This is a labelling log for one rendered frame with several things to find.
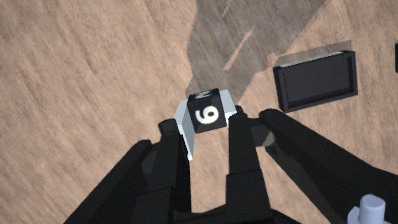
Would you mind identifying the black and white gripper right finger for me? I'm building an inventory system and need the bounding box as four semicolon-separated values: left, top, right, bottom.
219;89;398;224

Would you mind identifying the black rectangular tray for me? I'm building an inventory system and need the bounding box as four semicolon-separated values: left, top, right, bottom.
273;50;358;114

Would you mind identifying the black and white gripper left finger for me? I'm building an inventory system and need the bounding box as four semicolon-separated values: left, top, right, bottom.
63;99;195;224

